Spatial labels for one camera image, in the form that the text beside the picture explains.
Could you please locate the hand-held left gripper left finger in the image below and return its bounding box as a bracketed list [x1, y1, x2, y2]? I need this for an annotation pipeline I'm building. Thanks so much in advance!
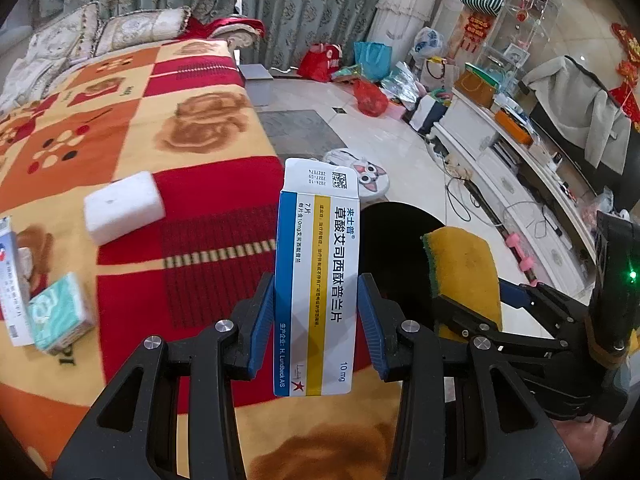
[52, 272, 277, 480]

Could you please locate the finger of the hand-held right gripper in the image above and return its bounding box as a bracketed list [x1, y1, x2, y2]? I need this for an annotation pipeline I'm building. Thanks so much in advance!
[432, 294, 501, 346]
[497, 280, 551, 313]

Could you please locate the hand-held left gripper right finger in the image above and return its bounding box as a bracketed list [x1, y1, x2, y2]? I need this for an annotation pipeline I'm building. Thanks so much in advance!
[356, 272, 581, 480]

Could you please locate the yellow green sponge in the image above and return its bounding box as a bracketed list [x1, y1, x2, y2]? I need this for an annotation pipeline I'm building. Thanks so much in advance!
[421, 226, 503, 343]

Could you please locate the white blue medicine box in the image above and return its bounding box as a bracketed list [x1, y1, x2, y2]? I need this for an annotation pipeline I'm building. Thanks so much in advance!
[272, 157, 358, 398]

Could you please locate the black round bin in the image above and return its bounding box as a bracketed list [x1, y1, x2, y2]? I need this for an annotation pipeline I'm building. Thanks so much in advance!
[357, 201, 451, 336]

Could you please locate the person's right forearm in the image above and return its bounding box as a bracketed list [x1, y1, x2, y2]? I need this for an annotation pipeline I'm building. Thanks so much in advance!
[552, 417, 616, 461]

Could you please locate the pink dumbbell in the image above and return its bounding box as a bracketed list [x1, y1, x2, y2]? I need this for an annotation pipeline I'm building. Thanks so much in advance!
[506, 234, 543, 286]

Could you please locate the white television cabinet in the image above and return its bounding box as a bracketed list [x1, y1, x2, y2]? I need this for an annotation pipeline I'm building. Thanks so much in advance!
[430, 87, 601, 298]

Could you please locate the white power strip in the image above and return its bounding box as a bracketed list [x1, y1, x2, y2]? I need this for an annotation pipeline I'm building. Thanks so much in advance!
[440, 152, 471, 178]

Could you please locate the cat print stool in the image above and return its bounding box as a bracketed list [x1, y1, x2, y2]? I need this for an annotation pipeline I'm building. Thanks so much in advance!
[322, 149, 390, 204]

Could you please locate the orange flat box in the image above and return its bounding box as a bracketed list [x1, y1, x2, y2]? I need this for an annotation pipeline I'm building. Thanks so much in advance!
[495, 109, 533, 145]

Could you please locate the black television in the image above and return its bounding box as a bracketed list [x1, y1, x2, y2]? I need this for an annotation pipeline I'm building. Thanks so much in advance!
[530, 57, 640, 176]

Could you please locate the white foam block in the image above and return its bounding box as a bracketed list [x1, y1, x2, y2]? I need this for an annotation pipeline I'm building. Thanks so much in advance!
[84, 171, 167, 246]

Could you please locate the grey floor rug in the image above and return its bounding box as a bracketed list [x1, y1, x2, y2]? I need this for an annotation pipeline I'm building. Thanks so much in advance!
[257, 109, 346, 161]

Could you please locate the teal tissue pack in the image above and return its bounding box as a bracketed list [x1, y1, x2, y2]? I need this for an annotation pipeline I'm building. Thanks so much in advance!
[27, 272, 96, 356]

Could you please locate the grey cloth cover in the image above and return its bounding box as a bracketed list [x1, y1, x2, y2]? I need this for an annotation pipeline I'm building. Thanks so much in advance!
[520, 55, 632, 163]

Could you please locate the black floor bag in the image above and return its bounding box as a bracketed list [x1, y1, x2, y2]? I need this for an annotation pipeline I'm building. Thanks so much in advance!
[407, 95, 443, 133]

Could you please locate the red plastic bag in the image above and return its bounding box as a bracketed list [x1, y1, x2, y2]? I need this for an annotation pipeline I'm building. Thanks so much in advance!
[354, 80, 389, 117]

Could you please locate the red orange printed blanket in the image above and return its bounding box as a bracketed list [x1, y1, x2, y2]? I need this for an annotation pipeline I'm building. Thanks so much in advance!
[0, 39, 401, 480]

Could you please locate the white paper bag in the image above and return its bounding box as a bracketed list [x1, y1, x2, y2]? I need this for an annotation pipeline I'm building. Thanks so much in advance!
[419, 57, 458, 88]

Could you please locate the silver foil bag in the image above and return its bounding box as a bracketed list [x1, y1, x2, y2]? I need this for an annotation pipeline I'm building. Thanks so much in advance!
[382, 62, 421, 111]

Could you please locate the grey square box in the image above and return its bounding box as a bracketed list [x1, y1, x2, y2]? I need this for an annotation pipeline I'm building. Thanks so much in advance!
[239, 63, 273, 106]

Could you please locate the red shopping bag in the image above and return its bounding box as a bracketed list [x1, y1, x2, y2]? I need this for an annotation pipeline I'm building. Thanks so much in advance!
[298, 42, 343, 82]

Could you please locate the red knot hanging ornament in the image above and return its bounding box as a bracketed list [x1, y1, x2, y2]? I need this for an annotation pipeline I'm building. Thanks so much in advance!
[462, 12, 496, 53]

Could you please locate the white blue plastic bag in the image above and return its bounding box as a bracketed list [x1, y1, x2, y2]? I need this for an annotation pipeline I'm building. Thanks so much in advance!
[412, 26, 446, 58]

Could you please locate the teal shopping bag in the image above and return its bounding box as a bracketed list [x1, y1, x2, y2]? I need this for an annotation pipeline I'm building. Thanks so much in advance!
[354, 41, 393, 82]

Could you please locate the clear glass shelf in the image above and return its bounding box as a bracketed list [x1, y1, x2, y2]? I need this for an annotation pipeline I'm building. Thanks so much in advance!
[482, 0, 558, 78]

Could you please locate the carved sofa armrest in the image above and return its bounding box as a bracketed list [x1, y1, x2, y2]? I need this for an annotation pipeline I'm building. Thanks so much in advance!
[215, 17, 266, 51]

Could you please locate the white lace curtain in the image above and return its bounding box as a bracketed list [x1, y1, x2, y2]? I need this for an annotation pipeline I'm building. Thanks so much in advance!
[372, 0, 446, 68]

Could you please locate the beige patterned cushion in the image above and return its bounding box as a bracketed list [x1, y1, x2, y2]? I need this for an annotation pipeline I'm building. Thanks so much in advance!
[95, 7, 193, 56]
[25, 2, 103, 61]

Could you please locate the small photo frame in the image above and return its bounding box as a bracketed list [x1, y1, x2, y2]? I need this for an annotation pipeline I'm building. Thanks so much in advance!
[502, 42, 531, 66]

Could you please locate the red gold wall decoration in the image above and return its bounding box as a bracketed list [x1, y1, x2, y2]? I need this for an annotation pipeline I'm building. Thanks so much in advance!
[609, 22, 640, 133]

